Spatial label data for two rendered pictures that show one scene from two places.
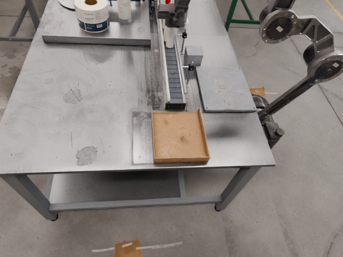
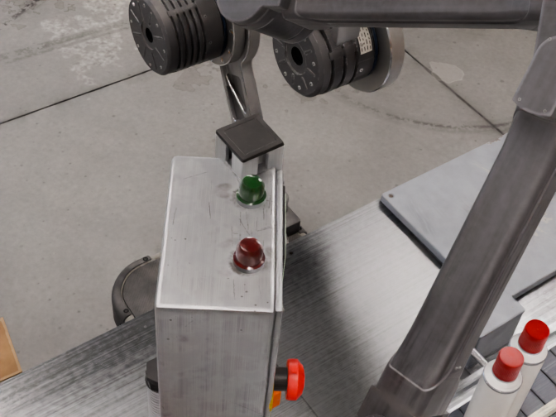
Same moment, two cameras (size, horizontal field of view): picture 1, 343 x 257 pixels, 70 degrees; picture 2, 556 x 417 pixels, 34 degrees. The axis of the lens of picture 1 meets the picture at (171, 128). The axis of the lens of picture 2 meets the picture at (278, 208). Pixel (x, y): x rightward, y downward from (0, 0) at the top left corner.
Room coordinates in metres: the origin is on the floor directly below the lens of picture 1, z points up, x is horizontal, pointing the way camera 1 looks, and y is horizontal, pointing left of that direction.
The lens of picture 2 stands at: (1.98, 0.61, 2.05)
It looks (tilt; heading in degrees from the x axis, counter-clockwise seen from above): 47 degrees down; 244
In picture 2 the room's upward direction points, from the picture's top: 6 degrees clockwise
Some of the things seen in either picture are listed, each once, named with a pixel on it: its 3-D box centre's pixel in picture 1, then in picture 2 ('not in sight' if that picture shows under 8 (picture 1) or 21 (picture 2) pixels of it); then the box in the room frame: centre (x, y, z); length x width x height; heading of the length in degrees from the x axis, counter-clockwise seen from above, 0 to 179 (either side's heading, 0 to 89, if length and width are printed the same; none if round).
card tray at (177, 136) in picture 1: (178, 133); not in sight; (0.71, -0.04, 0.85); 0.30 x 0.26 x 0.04; 13
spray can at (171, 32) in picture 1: (171, 31); (517, 371); (1.35, 0.11, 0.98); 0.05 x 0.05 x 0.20
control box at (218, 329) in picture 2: not in sight; (222, 296); (1.80, 0.13, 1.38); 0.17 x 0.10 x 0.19; 68
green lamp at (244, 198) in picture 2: not in sight; (251, 189); (1.77, 0.11, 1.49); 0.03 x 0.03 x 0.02
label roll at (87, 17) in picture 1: (92, 13); not in sight; (1.45, 0.63, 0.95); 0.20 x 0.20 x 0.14
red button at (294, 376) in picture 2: not in sight; (287, 379); (1.76, 0.20, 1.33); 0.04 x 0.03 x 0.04; 68
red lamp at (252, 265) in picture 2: not in sight; (249, 251); (1.80, 0.17, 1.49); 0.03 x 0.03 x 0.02
